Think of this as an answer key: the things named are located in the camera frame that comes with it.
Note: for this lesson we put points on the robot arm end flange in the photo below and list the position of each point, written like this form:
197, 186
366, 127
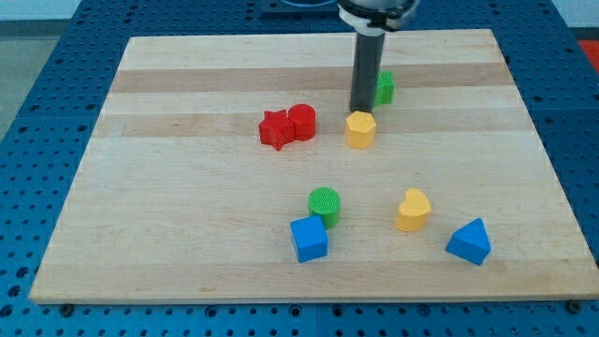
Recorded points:
373, 18

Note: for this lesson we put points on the green cylinder block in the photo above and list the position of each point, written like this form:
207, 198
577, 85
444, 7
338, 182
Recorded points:
326, 203

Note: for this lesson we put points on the red star block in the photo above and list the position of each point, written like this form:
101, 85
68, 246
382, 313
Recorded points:
276, 130

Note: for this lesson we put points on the red cylinder block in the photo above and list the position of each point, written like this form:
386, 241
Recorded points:
303, 118

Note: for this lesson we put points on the blue cube block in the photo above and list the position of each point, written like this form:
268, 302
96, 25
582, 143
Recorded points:
310, 238

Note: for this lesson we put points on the yellow hexagon block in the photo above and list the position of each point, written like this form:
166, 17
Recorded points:
359, 130

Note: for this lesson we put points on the wooden board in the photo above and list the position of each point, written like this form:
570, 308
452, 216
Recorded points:
176, 200

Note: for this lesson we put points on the green star block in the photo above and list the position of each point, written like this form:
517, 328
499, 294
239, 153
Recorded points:
385, 88

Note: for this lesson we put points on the yellow heart block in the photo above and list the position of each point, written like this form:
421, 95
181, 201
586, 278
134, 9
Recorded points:
413, 212

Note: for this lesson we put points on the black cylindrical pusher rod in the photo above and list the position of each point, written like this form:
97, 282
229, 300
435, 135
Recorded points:
366, 67

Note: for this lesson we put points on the blue triangular prism block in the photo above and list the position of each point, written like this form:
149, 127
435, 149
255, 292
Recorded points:
470, 242

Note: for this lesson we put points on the dark blue base plate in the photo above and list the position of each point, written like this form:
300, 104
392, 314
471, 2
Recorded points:
297, 8

